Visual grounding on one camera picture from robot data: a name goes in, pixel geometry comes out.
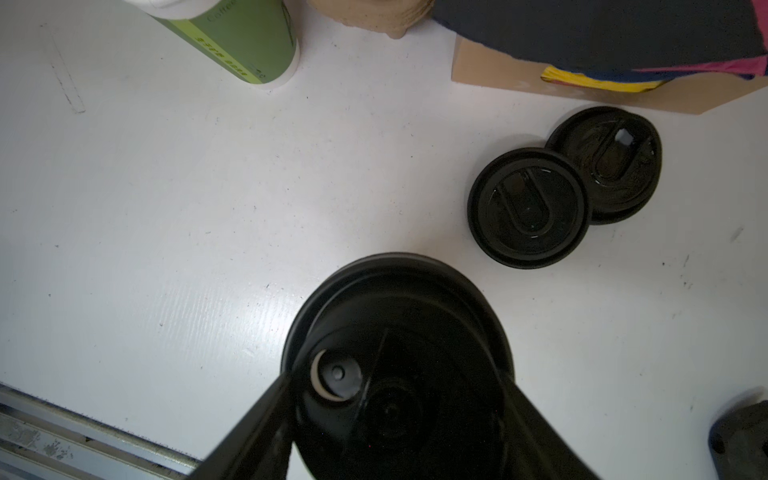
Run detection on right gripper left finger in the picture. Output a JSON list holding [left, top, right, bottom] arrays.
[[189, 373, 296, 480]]

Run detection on stack of coloured napkins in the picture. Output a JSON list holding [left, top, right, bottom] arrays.
[[432, 1, 767, 78]]

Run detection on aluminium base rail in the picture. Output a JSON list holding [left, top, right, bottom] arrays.
[[1, 384, 200, 479]]

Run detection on black coffee lid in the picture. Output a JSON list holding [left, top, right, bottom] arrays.
[[281, 252, 514, 479], [467, 147, 592, 270], [546, 106, 663, 225]]

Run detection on brown cardboard sheet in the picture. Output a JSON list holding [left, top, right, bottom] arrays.
[[451, 37, 767, 115]]

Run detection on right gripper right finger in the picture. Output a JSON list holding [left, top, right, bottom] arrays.
[[503, 376, 598, 480]]

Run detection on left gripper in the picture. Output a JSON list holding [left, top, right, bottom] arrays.
[[708, 400, 768, 480]]

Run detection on brown pulp cup carriers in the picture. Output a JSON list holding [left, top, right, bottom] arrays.
[[307, 0, 435, 39]]

